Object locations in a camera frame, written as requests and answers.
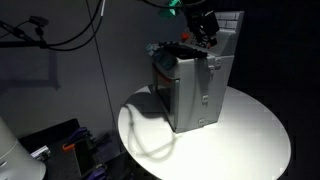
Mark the silver purple tool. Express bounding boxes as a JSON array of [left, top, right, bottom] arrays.
[[30, 145, 52, 162]]

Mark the purple handled clamp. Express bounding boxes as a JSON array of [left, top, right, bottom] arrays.
[[81, 163, 108, 180], [64, 126, 93, 147]]

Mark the thin black cable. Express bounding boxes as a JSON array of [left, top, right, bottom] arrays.
[[0, 0, 104, 48]]

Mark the black tool bin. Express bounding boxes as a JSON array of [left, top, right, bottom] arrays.
[[18, 118, 116, 180]]

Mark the orange handled tool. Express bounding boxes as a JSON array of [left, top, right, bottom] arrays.
[[61, 143, 76, 153]]

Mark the grey toy stove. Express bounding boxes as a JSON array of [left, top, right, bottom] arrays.
[[145, 10, 245, 135]]

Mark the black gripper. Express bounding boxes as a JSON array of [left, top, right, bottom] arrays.
[[184, 7, 221, 48]]

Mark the black cable with white band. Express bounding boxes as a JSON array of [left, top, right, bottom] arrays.
[[46, 0, 107, 53]]

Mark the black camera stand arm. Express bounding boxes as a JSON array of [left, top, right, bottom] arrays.
[[0, 14, 51, 51]]

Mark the teal wrist mount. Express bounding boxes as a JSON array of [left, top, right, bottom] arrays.
[[157, 0, 186, 20]]

